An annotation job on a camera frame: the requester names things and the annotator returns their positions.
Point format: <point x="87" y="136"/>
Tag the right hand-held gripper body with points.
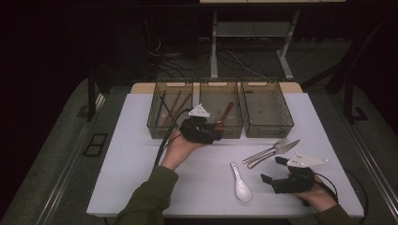
<point x="297" y="182"/>

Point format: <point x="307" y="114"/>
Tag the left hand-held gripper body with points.
<point x="195" y="129"/>

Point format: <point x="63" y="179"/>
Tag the metal knife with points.
<point x="289" y="146"/>

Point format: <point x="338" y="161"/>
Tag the brown wooden spoon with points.
<point x="227" y="109"/>

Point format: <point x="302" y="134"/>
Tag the brown wooden chopstick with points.
<point x="180" y="108"/>
<point x="172" y="108"/>

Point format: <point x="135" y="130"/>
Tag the white ceramic spoon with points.
<point x="242" y="189"/>

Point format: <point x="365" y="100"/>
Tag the black chopstick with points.
<point x="160" y="108"/>
<point x="169" y="111"/>

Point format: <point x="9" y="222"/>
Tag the clear grey plastic bin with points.
<point x="155" y="131"/>
<point x="212" y="93"/>
<point x="266" y="109"/>

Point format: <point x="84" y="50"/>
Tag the person's right hand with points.
<point x="316" y="198"/>

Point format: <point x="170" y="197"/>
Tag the person's left hand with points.
<point x="178" y="150"/>

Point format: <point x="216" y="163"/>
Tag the black metal stand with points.
<point x="348" y="93"/>
<point x="91" y="93"/>

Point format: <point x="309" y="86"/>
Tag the white metal desk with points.
<point x="250" y="29"/>

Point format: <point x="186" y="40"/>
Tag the metal floor rail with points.
<point x="377" y="175"/>
<point x="67" y="168"/>

